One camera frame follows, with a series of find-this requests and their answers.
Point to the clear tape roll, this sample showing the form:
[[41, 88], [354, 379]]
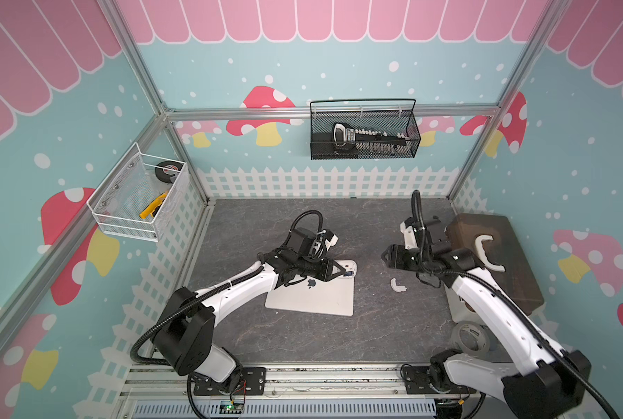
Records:
[[472, 339]]

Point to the socket bit set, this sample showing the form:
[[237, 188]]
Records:
[[363, 142]]

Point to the yellow utility knife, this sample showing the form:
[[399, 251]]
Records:
[[154, 206]]

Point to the silver laptop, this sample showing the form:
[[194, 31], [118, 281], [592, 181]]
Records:
[[313, 296]]

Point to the black wire wall basket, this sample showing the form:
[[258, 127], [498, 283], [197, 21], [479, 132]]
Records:
[[390, 115]]

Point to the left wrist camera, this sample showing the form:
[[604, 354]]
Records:
[[326, 239]]

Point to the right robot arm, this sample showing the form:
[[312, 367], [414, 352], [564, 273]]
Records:
[[542, 379]]

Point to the black tape roll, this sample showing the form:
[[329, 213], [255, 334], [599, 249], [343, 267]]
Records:
[[168, 171]]

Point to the white wireless mouse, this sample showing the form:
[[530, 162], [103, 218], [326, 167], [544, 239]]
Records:
[[351, 268]]

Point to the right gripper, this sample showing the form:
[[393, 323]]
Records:
[[394, 256]]

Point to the white wire wall basket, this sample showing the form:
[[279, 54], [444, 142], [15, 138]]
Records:
[[128, 190]]

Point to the brown lidded storage box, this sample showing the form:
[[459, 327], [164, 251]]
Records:
[[494, 242]]

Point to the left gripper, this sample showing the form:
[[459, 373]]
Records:
[[323, 274]]

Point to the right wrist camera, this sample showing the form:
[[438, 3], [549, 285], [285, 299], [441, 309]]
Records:
[[409, 234]]

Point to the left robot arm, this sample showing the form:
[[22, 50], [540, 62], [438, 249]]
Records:
[[182, 338]]

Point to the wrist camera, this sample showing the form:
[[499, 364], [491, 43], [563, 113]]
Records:
[[409, 234], [326, 239]]

